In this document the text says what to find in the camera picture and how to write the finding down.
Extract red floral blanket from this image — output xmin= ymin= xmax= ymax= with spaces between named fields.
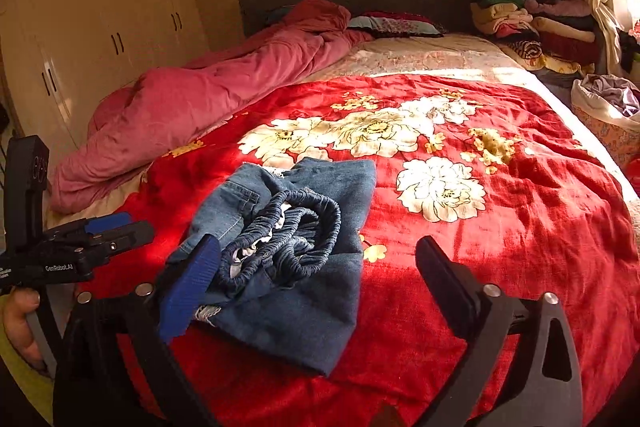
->
xmin=74 ymin=74 xmax=640 ymax=427

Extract stack of folded clothes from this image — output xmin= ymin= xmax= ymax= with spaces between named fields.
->
xmin=471 ymin=0 xmax=600 ymax=75

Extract patterned pillow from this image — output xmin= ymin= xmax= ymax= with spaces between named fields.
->
xmin=347 ymin=12 xmax=442 ymax=38

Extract left hand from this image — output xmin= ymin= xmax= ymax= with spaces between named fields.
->
xmin=2 ymin=288 xmax=47 ymax=373

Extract blue denim lace-trimmed pants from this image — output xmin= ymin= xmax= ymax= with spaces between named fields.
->
xmin=167 ymin=158 xmax=376 ymax=375

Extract beige bed sheet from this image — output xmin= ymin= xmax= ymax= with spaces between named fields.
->
xmin=78 ymin=34 xmax=639 ymax=225

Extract pink crumpled duvet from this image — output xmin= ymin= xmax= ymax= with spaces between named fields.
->
xmin=50 ymin=0 xmax=372 ymax=215

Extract cream wardrobe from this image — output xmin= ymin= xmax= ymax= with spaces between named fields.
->
xmin=1 ymin=0 xmax=208 ymax=164

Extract basket of laundry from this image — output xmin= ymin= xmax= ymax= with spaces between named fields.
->
xmin=570 ymin=74 xmax=639 ymax=169

